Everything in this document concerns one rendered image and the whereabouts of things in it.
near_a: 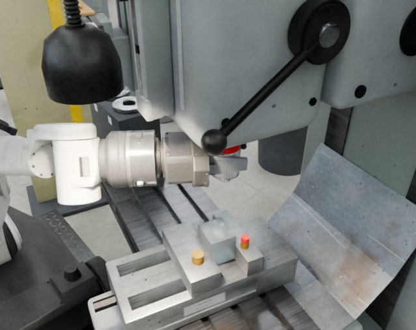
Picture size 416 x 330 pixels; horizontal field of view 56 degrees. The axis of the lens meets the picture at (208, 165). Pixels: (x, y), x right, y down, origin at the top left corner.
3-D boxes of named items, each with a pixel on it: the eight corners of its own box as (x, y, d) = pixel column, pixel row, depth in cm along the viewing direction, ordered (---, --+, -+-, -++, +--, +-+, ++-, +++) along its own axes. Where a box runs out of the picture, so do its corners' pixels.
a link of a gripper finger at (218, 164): (246, 170, 62) (207, 172, 61) (247, 153, 60) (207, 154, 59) (247, 176, 60) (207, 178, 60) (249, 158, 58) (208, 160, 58)
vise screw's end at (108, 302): (95, 314, 70) (93, 308, 69) (93, 307, 72) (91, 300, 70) (117, 306, 72) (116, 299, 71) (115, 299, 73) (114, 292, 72)
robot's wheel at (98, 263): (88, 290, 144) (78, 251, 133) (101, 283, 146) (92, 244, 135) (116, 327, 131) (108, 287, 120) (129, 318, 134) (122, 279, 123)
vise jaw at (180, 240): (191, 298, 69) (190, 283, 67) (162, 243, 80) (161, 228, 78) (221, 287, 71) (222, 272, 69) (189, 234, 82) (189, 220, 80)
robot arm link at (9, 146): (48, 190, 68) (-9, 181, 79) (65, 134, 70) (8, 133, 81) (-12, 172, 59) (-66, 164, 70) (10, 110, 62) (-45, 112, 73)
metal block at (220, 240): (210, 267, 74) (210, 244, 71) (198, 246, 79) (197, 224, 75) (235, 258, 76) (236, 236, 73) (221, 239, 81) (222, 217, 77)
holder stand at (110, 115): (126, 181, 111) (117, 116, 100) (97, 147, 126) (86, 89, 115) (163, 167, 116) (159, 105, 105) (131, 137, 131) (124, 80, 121)
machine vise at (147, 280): (129, 348, 69) (121, 308, 63) (109, 285, 80) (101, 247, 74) (294, 281, 81) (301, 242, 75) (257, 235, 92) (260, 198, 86)
